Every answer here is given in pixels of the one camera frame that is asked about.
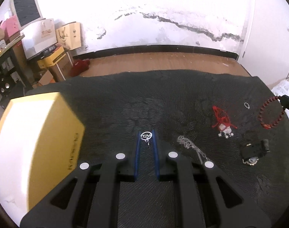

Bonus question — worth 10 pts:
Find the dark red bead bracelet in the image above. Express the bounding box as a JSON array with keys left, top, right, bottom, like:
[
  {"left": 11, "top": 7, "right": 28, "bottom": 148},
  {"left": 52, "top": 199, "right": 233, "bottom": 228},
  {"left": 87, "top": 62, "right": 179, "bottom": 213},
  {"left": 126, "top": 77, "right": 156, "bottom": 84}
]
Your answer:
[{"left": 258, "top": 96, "right": 286, "bottom": 130}]

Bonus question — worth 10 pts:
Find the black watch silver buckle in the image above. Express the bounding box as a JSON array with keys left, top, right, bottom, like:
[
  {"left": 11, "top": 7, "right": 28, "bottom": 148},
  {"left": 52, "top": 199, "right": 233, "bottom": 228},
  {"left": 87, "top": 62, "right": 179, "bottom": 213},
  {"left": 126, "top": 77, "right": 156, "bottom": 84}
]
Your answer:
[{"left": 240, "top": 139, "right": 270, "bottom": 166}]

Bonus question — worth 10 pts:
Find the silver chain necklace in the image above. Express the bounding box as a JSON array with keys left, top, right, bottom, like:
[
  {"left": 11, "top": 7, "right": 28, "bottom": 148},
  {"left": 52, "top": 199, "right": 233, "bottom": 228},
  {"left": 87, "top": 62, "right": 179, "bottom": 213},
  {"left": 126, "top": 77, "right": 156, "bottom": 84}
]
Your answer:
[{"left": 140, "top": 131, "right": 213, "bottom": 165}]

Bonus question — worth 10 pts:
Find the black patterned table cloth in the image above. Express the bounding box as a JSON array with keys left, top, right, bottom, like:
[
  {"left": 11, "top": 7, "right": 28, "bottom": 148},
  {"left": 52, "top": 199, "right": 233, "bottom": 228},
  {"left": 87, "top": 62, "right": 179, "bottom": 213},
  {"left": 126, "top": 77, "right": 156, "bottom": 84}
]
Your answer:
[{"left": 29, "top": 70, "right": 289, "bottom": 227}]

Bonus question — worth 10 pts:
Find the yellow white box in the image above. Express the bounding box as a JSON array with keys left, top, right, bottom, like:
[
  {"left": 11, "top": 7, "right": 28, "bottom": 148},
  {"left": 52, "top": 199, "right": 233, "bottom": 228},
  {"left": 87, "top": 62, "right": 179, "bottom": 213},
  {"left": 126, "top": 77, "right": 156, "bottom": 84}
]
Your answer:
[{"left": 0, "top": 92, "right": 85, "bottom": 224}]

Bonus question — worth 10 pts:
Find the brown cardboard box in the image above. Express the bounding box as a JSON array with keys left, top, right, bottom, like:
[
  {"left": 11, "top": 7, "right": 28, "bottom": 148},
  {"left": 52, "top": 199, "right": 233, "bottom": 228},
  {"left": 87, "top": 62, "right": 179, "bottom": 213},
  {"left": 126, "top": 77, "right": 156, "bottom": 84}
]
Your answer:
[{"left": 49, "top": 52, "right": 73, "bottom": 82}]

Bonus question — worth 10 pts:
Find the red cloth on floor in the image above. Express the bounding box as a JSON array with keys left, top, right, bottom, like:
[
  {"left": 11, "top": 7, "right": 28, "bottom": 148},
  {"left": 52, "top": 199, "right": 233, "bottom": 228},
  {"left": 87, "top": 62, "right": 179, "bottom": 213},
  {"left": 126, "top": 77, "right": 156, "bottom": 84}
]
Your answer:
[{"left": 70, "top": 59, "right": 90, "bottom": 77}]

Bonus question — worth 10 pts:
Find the yellow flat box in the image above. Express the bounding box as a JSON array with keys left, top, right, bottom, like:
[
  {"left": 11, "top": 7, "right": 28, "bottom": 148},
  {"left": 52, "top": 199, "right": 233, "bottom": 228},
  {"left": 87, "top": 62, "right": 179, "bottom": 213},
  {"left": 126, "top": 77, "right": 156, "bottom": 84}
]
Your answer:
[{"left": 37, "top": 46, "right": 66, "bottom": 69}]

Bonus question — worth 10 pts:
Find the black shelf rack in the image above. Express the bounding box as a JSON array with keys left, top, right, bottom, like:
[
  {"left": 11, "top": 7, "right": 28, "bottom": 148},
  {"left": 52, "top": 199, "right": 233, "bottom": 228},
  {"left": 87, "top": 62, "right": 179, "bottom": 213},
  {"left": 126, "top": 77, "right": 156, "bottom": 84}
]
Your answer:
[{"left": 0, "top": 33, "right": 33, "bottom": 109}]

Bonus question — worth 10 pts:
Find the tan cardboard gift box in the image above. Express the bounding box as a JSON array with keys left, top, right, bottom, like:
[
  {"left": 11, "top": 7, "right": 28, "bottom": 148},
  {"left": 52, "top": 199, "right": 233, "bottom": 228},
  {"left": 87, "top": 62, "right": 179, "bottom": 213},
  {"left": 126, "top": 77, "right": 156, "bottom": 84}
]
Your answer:
[{"left": 56, "top": 22, "right": 82, "bottom": 51}]

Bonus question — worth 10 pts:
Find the pink box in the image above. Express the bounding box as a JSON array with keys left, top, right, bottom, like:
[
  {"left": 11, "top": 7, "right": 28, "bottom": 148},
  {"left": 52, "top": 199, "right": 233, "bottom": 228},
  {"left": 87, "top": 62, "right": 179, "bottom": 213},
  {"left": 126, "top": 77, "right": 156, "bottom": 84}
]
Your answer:
[{"left": 1, "top": 15, "right": 20, "bottom": 41}]

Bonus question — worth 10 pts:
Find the white framed blackboard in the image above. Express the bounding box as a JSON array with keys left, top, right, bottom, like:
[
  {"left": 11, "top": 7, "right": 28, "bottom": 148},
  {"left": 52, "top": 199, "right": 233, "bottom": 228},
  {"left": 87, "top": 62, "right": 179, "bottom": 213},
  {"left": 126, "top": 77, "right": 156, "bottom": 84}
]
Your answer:
[{"left": 10, "top": 0, "right": 43, "bottom": 30}]

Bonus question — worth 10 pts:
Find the red string silver charm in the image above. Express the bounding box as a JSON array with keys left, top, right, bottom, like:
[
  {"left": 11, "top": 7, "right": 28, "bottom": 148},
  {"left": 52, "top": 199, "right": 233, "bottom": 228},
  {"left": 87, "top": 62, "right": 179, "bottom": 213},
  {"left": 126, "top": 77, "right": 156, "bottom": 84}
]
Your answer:
[{"left": 212, "top": 105, "right": 237, "bottom": 139}]

